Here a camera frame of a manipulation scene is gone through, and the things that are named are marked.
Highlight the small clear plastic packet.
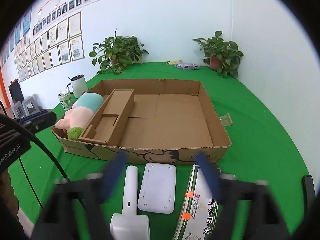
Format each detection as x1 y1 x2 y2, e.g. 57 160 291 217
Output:
219 113 233 126

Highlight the black monitor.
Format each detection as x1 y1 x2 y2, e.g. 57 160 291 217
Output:
8 80 25 104

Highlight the pink plush toy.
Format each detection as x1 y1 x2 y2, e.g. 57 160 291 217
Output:
55 92 104 140

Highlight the green white medicine box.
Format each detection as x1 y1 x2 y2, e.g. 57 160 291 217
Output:
172 164 222 240

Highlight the white flat plastic device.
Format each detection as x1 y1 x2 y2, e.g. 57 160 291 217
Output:
137 162 177 214

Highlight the large cardboard box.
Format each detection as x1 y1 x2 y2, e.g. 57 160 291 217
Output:
51 79 232 166

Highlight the white kettle with black lid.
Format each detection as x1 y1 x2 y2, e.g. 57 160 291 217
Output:
67 74 88 98

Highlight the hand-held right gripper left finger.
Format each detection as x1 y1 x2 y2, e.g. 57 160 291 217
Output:
32 151 128 240

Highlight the green patterned paper cup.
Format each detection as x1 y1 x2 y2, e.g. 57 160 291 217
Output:
58 90 73 111

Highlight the grey plastic stool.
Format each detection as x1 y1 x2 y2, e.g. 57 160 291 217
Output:
13 101 25 118
22 95 40 113

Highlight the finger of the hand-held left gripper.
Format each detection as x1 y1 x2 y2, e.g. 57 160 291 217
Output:
19 111 57 133

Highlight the bushy potted green plant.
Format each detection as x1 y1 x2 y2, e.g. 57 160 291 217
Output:
89 29 150 75

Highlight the blue wall poster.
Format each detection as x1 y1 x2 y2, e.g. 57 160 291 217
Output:
22 7 32 36

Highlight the group of framed wall certificates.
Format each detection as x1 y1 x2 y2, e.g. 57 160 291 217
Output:
14 11 85 83

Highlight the black cable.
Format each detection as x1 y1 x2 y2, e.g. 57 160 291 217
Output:
0 114 87 205

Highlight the tissue pack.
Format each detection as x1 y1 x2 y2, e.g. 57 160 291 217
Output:
174 62 200 70

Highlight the black chair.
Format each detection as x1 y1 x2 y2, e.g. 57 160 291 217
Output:
302 175 316 205

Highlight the green tablecloth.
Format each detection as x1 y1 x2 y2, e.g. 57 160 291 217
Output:
7 61 320 240

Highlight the white hair dryer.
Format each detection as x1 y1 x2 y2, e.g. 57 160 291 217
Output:
110 165 150 240

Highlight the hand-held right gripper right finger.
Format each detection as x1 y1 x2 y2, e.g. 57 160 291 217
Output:
196 151 292 240

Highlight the potted plant in red pot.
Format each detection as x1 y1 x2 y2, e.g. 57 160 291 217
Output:
192 31 244 78

